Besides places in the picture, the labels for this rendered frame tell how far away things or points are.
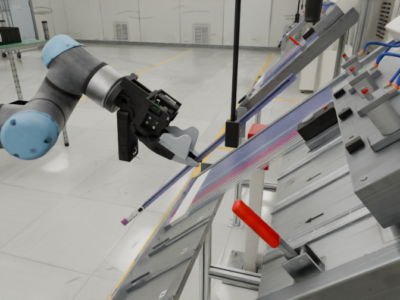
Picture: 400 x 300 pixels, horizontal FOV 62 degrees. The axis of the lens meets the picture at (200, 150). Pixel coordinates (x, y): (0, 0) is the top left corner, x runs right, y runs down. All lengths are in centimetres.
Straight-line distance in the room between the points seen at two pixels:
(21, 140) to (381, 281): 50
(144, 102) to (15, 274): 155
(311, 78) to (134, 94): 451
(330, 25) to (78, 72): 130
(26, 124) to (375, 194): 47
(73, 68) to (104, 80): 6
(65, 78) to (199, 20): 885
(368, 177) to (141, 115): 42
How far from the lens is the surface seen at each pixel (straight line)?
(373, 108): 35
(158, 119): 61
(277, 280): 41
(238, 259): 188
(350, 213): 42
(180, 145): 63
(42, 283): 192
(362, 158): 37
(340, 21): 170
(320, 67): 503
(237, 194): 199
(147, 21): 1002
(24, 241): 222
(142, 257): 82
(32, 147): 58
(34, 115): 58
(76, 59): 68
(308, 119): 64
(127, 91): 65
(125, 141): 68
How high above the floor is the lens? 128
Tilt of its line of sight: 25 degrees down
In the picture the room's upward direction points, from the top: straight up
